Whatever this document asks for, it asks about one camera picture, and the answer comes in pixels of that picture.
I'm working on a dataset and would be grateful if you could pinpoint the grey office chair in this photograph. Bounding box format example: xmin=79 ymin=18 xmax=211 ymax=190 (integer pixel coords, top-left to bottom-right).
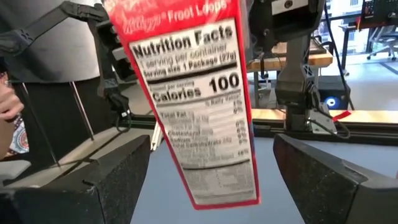
xmin=366 ymin=26 xmax=398 ymax=62

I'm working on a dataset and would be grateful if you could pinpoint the red tape tag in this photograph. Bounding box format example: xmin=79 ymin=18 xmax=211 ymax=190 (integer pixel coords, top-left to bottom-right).
xmin=331 ymin=110 xmax=352 ymax=123

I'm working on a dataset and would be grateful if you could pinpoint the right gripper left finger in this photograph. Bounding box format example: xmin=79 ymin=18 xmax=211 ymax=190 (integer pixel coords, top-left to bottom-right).
xmin=0 ymin=134 xmax=152 ymax=224

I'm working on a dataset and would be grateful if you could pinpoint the wooden workbench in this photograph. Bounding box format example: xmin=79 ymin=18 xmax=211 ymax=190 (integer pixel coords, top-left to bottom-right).
xmin=247 ymin=40 xmax=334 ymax=108

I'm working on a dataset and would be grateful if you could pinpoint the person's hand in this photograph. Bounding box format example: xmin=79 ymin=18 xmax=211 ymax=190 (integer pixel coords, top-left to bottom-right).
xmin=0 ymin=79 xmax=25 ymax=121

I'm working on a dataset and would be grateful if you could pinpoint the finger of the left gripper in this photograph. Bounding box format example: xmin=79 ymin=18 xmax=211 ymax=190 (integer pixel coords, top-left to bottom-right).
xmin=0 ymin=1 xmax=109 ymax=56

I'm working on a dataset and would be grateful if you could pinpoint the black computer with blue light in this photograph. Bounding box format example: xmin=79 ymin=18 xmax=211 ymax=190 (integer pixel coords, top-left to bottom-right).
xmin=317 ymin=76 xmax=351 ymax=110

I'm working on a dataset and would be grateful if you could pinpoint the dark blue cable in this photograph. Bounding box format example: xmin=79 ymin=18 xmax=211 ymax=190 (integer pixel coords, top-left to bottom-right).
xmin=322 ymin=0 xmax=355 ymax=110

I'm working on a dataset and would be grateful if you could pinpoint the black table frame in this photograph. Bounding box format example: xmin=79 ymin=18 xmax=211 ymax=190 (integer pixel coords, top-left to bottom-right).
xmin=124 ymin=113 xmax=398 ymax=147

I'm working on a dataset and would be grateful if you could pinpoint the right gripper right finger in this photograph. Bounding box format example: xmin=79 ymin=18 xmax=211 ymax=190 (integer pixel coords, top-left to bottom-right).
xmin=272 ymin=133 xmax=398 ymax=224

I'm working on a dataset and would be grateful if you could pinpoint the patterned handheld item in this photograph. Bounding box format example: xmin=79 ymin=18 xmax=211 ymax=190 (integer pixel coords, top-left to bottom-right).
xmin=7 ymin=114 xmax=30 ymax=156

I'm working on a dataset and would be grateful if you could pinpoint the red Froot Loops box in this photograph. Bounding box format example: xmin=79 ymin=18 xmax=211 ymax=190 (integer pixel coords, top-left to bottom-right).
xmin=102 ymin=0 xmax=261 ymax=211

